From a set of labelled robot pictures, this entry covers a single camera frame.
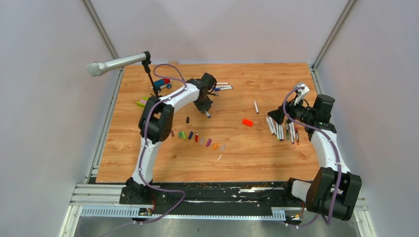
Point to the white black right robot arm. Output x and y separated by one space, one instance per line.
334 190

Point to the brown cap marker pen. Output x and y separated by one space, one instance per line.
270 126

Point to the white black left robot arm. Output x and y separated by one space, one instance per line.
155 127

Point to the silver microphone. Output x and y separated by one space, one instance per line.
99 68

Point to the orange red eraser block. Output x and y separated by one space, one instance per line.
247 122

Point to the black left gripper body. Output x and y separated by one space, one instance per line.
203 104

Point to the dark green grey marker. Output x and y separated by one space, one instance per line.
287 131

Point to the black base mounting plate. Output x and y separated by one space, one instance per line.
221 198

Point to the black cap marker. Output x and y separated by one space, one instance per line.
256 107

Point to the light green cap marker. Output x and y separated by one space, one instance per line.
277 131

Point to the purple cap marker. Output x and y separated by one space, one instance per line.
224 86
290 125

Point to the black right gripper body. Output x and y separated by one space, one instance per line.
282 117

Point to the green pink yellow block stack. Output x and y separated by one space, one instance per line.
142 102

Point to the blue red toy truck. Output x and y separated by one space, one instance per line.
162 83

